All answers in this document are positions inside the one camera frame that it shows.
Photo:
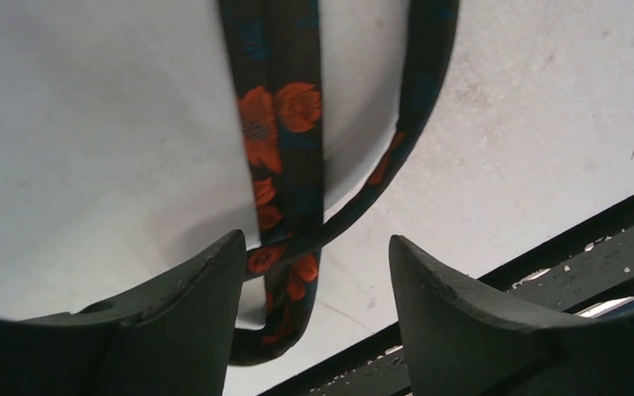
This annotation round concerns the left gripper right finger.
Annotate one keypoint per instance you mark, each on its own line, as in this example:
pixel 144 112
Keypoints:
pixel 463 337

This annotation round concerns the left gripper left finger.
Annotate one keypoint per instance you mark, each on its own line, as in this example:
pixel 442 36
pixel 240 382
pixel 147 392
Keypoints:
pixel 170 335

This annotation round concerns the black orange floral tie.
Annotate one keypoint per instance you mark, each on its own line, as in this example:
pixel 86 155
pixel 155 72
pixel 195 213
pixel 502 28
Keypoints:
pixel 274 50

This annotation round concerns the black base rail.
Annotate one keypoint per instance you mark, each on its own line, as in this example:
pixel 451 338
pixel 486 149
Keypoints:
pixel 587 271

